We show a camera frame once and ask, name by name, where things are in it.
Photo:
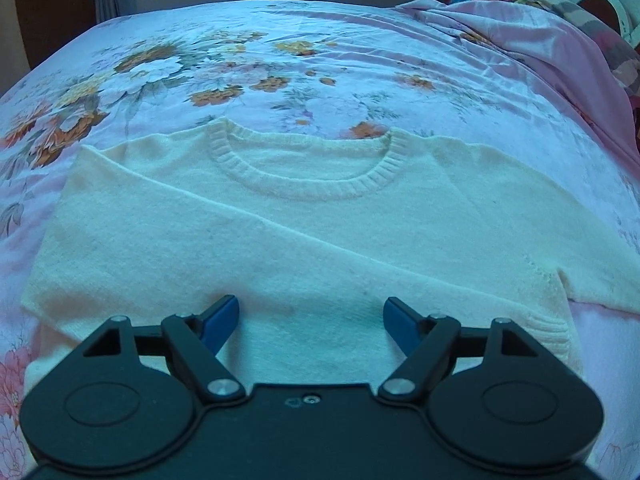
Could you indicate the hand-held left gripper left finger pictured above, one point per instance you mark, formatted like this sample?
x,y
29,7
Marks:
x,y
223,318

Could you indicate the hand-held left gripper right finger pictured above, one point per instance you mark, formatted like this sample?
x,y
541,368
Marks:
x,y
399,320

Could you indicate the white knitted sweater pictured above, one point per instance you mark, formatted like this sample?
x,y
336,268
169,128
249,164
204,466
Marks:
x,y
320,240

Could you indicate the floral bed sheet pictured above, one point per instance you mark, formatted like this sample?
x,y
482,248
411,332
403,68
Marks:
x,y
260,75

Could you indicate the pink blanket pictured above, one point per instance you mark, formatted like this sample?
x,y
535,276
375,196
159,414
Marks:
x,y
520,35

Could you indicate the colourful patterned pillow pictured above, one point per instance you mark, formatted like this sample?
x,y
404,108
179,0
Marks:
x,y
595,25

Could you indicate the brown wooden door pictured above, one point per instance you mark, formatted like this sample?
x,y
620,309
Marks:
x,y
55,5

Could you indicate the white and red headboard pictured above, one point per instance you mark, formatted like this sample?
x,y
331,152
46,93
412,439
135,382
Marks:
x,y
607,7

